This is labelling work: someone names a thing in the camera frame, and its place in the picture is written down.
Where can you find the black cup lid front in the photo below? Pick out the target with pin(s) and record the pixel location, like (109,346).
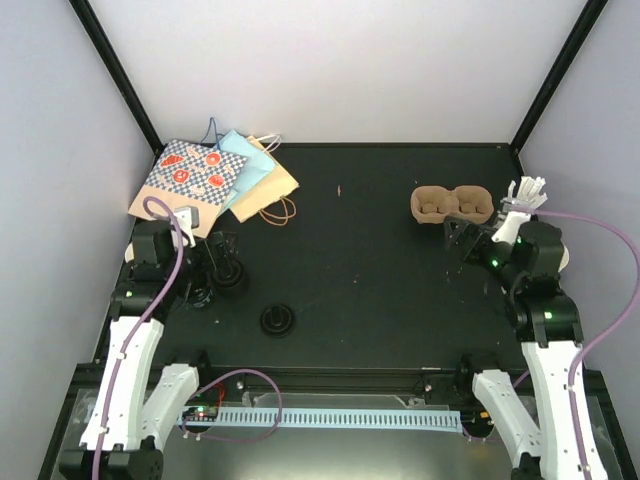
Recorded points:
(277,320)

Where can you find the brown kraft paper bag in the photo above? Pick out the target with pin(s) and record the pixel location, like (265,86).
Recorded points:
(269,198)

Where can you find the light blue paper bag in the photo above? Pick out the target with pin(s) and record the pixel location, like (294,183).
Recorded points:
(256,168)

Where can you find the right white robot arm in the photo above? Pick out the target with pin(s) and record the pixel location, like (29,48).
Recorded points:
(557,442)

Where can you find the glass of wrapped straws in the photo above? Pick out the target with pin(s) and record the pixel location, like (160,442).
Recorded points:
(524,196)

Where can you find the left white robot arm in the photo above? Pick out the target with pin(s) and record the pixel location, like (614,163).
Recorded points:
(131,422)

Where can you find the left paper cup stack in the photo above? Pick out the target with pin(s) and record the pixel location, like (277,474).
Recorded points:
(129,254)

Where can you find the blue slotted cable duct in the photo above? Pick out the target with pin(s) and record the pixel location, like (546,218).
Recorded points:
(331,418)

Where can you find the checkered pastry paper bag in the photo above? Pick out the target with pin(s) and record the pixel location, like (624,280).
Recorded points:
(191,175)

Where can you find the paper cup stack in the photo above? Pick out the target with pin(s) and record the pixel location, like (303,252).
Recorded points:
(564,257)
(129,254)

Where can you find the brown pulp cup carrier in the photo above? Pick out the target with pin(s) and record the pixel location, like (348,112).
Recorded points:
(432,204)

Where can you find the left circuit board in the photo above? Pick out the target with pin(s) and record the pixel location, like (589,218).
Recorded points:
(200,413)

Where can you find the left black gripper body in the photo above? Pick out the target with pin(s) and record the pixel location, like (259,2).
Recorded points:
(208,261)

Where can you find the right circuit board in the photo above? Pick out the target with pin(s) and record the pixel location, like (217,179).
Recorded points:
(476,418)

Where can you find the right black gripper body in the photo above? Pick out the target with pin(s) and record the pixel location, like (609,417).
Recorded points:
(474,254)

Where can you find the circuit board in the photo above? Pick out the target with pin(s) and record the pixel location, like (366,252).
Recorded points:
(200,413)
(476,418)

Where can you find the right paper cup stack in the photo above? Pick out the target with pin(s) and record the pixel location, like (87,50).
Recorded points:
(564,257)

